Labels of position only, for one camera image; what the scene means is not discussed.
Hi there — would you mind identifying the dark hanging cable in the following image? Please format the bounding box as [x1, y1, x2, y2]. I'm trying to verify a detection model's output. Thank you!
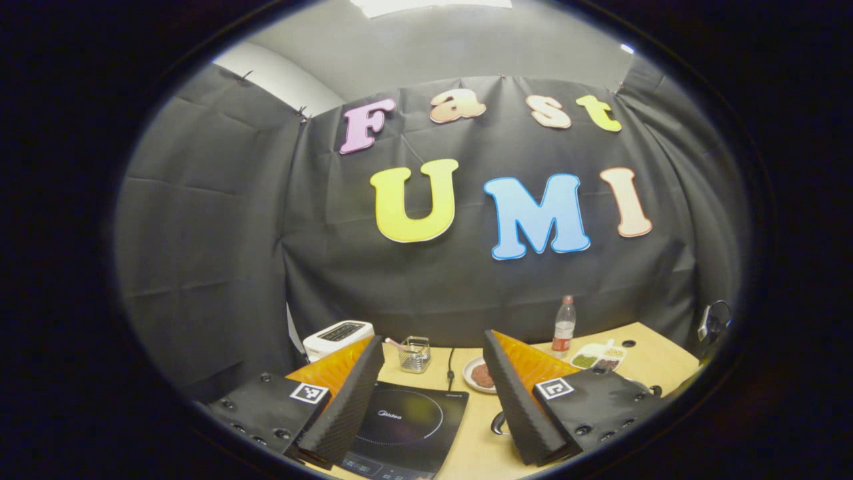
[696, 300, 734, 344]

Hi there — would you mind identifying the metal wire basket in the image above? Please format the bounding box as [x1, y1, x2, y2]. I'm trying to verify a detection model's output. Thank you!
[399, 336, 431, 373]

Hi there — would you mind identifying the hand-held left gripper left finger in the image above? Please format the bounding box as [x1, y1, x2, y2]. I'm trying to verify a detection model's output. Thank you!
[200, 335, 386, 467]

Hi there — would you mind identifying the metal pot with beans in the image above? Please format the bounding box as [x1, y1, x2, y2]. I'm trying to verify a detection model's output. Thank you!
[491, 377, 664, 437]

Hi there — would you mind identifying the large ceiling light panel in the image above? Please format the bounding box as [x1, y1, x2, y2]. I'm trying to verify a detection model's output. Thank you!
[351, 0, 512, 19]

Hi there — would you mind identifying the black induction cooktop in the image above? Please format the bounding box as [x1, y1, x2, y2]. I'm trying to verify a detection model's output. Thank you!
[340, 381, 469, 480]

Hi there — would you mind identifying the white divided dish with beans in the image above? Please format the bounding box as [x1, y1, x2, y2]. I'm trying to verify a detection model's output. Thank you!
[571, 339, 627, 372]

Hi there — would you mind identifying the white plate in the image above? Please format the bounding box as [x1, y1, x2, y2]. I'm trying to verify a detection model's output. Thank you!
[462, 355, 497, 394]

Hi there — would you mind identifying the white toaster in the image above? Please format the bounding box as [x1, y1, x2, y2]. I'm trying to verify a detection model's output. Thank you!
[303, 320, 375, 363]

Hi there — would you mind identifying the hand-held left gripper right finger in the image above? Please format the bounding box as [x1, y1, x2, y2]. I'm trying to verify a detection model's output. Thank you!
[482, 329, 668, 467]

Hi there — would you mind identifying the clear plastic bottle red label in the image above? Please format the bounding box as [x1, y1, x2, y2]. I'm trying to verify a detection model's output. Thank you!
[552, 295, 577, 359]

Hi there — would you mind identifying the black backdrop cloth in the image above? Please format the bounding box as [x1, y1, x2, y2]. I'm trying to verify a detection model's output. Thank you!
[117, 57, 744, 401]

